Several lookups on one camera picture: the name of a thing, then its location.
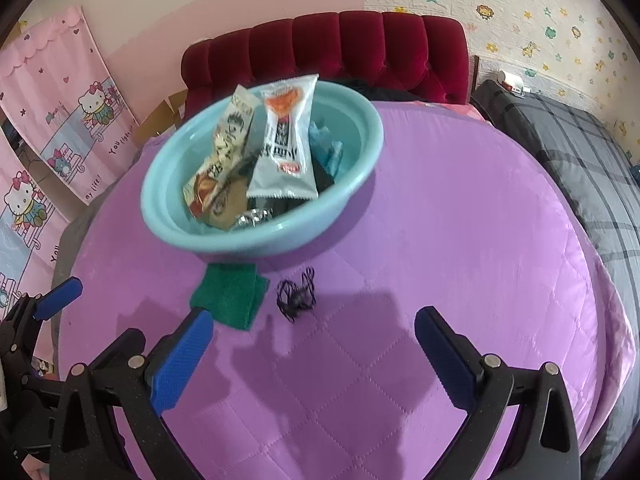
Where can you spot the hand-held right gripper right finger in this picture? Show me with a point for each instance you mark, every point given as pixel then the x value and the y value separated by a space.
pixel 445 355

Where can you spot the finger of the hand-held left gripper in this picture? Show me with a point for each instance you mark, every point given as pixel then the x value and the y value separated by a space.
pixel 60 297

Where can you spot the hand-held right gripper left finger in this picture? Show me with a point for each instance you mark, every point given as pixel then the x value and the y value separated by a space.
pixel 180 360

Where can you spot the green scouring cloth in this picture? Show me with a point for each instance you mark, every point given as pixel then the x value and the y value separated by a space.
pixel 227 300

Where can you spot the teal plastic basin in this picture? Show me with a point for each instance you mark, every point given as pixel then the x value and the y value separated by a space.
pixel 280 247

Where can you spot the beige snack packet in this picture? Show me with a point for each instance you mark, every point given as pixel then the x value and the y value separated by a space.
pixel 225 150

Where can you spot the white snack packet orange picture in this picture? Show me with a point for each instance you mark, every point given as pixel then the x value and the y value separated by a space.
pixel 280 160

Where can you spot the pink cartoon cat curtain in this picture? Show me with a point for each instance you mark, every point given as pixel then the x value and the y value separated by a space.
pixel 25 220
pixel 65 110

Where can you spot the purple quilted blanket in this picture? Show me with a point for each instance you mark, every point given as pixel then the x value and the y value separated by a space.
pixel 450 210

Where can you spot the cardboard box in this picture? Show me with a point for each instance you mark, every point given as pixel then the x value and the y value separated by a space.
pixel 162 115

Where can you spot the grey plaid bedding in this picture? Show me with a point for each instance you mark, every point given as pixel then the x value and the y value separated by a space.
pixel 575 160

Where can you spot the blue shiny plastic bag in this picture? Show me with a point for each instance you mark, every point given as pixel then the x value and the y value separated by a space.
pixel 636 172

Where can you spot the black cloth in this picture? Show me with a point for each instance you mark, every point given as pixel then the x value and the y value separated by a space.
pixel 385 92

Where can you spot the small white object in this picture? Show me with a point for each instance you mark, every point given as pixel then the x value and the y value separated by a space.
pixel 511 82

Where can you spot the red tufted headboard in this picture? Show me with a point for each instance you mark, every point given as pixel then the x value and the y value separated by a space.
pixel 350 45

